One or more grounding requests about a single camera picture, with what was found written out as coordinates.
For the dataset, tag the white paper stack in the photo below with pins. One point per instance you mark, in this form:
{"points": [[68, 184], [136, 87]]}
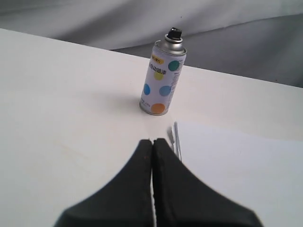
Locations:
{"points": [[265, 175]]}

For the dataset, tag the white polka-dot spray can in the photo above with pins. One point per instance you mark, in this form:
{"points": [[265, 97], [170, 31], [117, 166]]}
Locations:
{"points": [[167, 59]]}

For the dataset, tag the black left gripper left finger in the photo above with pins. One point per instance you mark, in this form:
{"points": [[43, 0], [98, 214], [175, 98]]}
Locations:
{"points": [[125, 201]]}

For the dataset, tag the grey backdrop cloth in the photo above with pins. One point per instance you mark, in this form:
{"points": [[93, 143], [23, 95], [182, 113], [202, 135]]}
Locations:
{"points": [[260, 39]]}

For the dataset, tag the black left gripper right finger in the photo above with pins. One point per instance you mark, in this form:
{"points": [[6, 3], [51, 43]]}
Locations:
{"points": [[182, 200]]}

